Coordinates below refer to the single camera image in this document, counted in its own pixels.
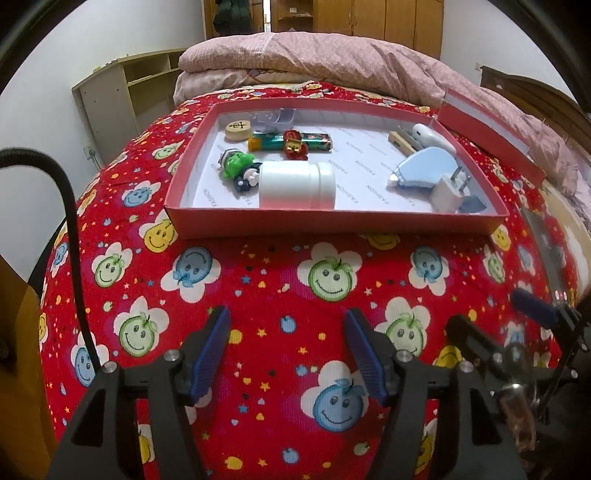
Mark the grey plastic plate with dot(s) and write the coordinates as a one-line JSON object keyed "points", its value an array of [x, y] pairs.
{"points": [[411, 136]]}

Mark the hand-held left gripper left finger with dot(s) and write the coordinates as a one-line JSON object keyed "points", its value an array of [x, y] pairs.
{"points": [[210, 355]]}

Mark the notched wooden block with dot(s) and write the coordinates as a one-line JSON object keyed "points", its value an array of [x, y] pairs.
{"points": [[399, 141]]}

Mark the pink quilt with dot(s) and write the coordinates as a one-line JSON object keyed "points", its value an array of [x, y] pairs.
{"points": [[323, 55]]}

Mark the dark hanging jacket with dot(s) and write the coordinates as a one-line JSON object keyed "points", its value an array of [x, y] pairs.
{"points": [[231, 14]]}

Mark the dark wooden headboard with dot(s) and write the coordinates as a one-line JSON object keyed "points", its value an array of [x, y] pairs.
{"points": [[531, 92]]}

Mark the light blue oval case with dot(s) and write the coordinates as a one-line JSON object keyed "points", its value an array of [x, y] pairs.
{"points": [[425, 168]]}

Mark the round wooden chess piece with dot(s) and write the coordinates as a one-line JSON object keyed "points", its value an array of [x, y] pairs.
{"points": [[238, 130]]}

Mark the white charger plug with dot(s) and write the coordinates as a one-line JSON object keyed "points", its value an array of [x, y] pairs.
{"points": [[448, 196]]}

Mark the green faced toy figure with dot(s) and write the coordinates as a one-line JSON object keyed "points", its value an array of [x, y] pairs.
{"points": [[238, 166]]}

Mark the white plastic bottle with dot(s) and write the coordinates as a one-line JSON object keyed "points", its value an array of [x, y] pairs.
{"points": [[291, 184]]}

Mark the shallow red cardboard box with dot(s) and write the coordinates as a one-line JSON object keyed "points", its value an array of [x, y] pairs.
{"points": [[369, 152]]}

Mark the wooden wardrobe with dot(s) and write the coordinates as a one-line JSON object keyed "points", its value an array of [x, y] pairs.
{"points": [[392, 23]]}

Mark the white earbud case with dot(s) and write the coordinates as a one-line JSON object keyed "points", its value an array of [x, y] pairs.
{"points": [[431, 134]]}

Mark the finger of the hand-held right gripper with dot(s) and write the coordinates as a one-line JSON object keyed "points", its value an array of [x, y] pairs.
{"points": [[533, 305], [475, 341]]}

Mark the black smartphone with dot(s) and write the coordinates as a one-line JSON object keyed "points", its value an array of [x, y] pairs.
{"points": [[547, 249]]}

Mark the red smiley printed blanket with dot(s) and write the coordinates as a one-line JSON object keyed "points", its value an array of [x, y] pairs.
{"points": [[277, 277]]}

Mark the beige shelf unit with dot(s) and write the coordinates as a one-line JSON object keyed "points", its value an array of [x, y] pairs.
{"points": [[99, 106]]}

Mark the red cardboard box lid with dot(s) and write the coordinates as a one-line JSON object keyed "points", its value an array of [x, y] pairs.
{"points": [[485, 131]]}

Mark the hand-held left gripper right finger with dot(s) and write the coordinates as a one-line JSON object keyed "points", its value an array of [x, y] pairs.
{"points": [[367, 357]]}

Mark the brown wooden cabinet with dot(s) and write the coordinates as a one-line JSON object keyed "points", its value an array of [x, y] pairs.
{"points": [[18, 369]]}

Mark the clear plastic piece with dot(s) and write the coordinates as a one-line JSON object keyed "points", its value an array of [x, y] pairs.
{"points": [[287, 117]]}

